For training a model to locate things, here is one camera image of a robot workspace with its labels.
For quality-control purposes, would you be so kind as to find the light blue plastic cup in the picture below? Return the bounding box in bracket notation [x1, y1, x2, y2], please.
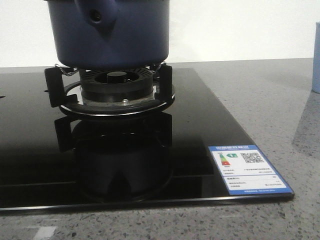
[312, 21, 320, 94]

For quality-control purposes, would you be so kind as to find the blue energy label sticker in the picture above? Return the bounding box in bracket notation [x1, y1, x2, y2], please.
[208, 144, 293, 196]

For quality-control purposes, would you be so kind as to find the black gas burner head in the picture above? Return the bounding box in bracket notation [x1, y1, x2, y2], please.
[80, 68, 153, 102]

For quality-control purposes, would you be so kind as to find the dark blue cooking pot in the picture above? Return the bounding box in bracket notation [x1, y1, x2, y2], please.
[47, 0, 170, 70]

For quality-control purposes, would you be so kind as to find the black glass gas stove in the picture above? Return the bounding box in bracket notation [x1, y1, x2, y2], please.
[0, 68, 295, 215]

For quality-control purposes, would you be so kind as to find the black pot support grate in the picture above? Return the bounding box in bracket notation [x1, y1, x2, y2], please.
[44, 63, 175, 118]

